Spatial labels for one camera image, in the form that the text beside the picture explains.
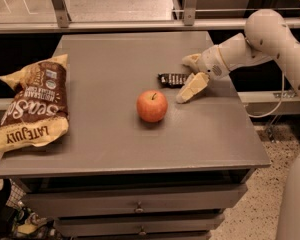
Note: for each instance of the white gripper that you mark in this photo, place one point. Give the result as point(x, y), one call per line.
point(210, 63)

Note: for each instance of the gray drawer cabinet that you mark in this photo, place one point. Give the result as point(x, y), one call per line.
point(207, 141)

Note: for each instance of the drawer metal knob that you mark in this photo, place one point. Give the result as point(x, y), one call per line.
point(142, 232)
point(139, 209)

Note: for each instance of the clutter pile at left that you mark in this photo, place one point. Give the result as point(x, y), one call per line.
point(18, 222)

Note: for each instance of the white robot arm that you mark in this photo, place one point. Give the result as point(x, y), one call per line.
point(266, 37)

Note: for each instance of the red apple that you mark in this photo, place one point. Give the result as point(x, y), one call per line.
point(152, 106)

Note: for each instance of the top drawer metal knob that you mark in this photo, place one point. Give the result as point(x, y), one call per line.
point(139, 209)

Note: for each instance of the metal railing frame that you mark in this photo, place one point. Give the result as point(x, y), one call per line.
point(66, 16)

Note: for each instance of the top gray drawer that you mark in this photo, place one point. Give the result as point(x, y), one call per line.
point(115, 202)

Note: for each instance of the gray drawer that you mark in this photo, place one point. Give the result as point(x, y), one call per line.
point(132, 225)
point(115, 202)

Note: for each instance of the brown yellow chip bag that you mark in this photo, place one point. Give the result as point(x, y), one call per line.
point(38, 114)

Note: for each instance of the dark rxbar chocolate bar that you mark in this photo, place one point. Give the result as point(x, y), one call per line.
point(172, 80)

